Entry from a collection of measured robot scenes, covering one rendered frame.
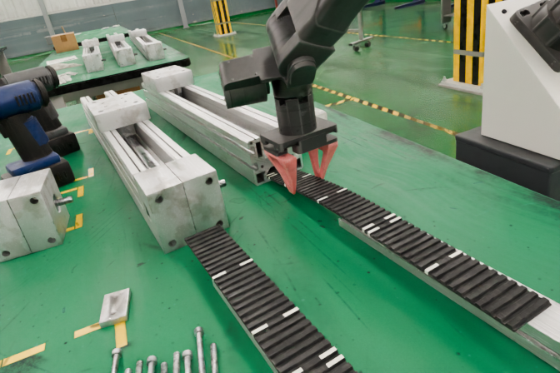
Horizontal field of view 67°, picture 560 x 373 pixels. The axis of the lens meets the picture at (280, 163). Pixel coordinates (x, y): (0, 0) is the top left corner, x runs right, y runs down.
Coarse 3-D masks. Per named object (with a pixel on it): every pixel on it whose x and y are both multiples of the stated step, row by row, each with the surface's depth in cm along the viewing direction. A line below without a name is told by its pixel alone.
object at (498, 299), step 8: (512, 280) 39; (496, 288) 39; (504, 288) 39; (512, 288) 39; (520, 288) 38; (488, 296) 38; (496, 296) 38; (504, 296) 38; (512, 296) 38; (520, 296) 38; (472, 304) 38; (480, 304) 37; (488, 304) 38; (496, 304) 37; (504, 304) 37; (488, 312) 37; (496, 312) 37
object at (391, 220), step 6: (390, 216) 52; (396, 216) 52; (378, 222) 51; (384, 222) 52; (390, 222) 51; (396, 222) 51; (366, 228) 51; (372, 228) 51; (378, 228) 50; (384, 228) 51; (372, 234) 50
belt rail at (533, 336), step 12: (348, 228) 56; (372, 240) 52; (384, 252) 51; (408, 264) 47; (420, 276) 46; (444, 288) 43; (528, 288) 39; (456, 300) 42; (480, 312) 40; (552, 312) 36; (492, 324) 39; (528, 324) 35; (540, 324) 35; (552, 324) 35; (516, 336) 37; (528, 336) 36; (540, 336) 35; (552, 336) 34; (528, 348) 36; (540, 348) 35; (552, 348) 34; (552, 360) 34
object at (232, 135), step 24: (168, 96) 111; (192, 96) 115; (216, 96) 103; (168, 120) 118; (192, 120) 96; (216, 120) 84; (240, 120) 90; (264, 120) 80; (216, 144) 87; (240, 144) 73; (264, 144) 77; (240, 168) 78; (264, 168) 73
